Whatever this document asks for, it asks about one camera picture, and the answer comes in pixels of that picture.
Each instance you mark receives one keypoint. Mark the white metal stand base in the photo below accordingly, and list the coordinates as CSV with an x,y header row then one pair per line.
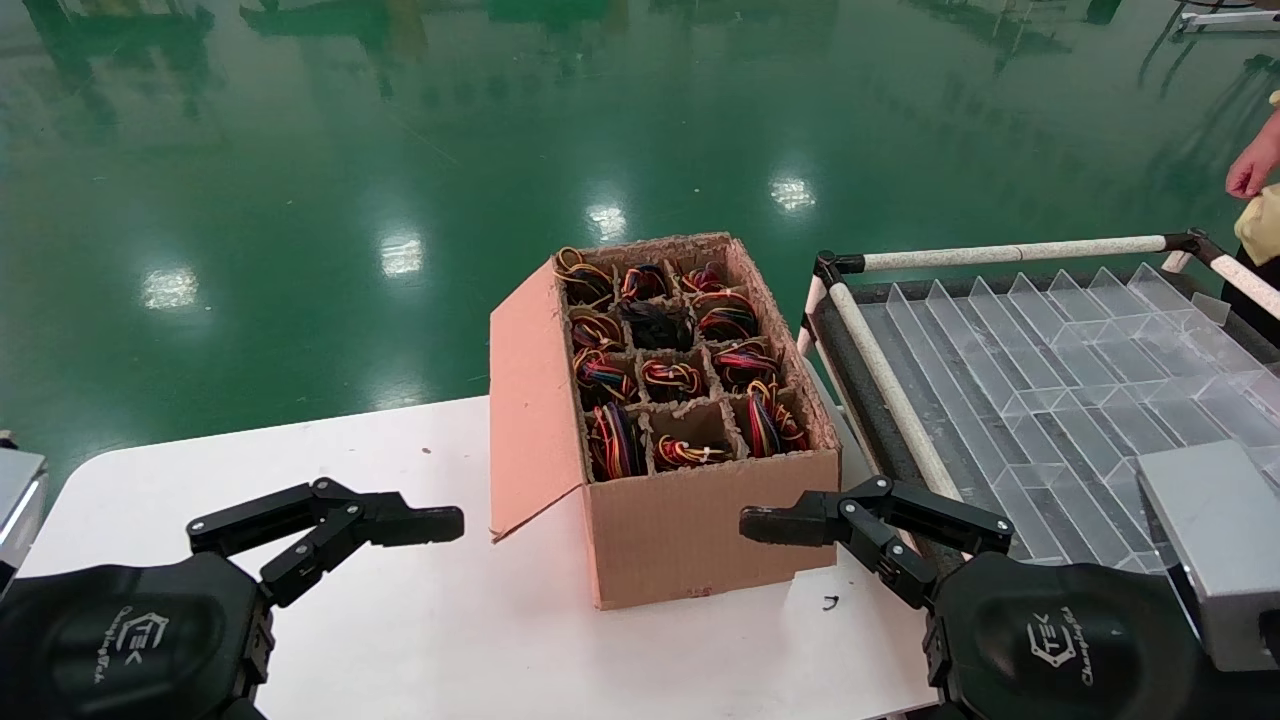
x,y
1230,18

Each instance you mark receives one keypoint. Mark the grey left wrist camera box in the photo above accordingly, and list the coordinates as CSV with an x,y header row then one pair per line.
x,y
15,500

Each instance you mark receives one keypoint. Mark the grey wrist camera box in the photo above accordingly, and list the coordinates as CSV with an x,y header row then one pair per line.
x,y
1220,540
15,500

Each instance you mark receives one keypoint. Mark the clear acrylic divider tray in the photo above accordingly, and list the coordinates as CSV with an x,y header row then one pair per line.
x,y
1050,390

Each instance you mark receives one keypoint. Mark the brown cardboard divider box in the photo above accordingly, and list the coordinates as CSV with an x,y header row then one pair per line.
x,y
700,530

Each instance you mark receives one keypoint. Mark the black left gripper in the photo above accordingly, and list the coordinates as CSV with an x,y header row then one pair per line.
x,y
120,640

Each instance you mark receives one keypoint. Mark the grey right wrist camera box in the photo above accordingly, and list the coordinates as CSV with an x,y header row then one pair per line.
x,y
1220,540

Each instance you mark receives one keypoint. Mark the bystander bare hand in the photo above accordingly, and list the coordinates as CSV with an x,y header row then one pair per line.
x,y
1255,165

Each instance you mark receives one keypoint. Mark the yellow garment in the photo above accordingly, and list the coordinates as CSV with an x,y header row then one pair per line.
x,y
1262,225

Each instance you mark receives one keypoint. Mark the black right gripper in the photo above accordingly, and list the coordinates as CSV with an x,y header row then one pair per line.
x,y
1060,640

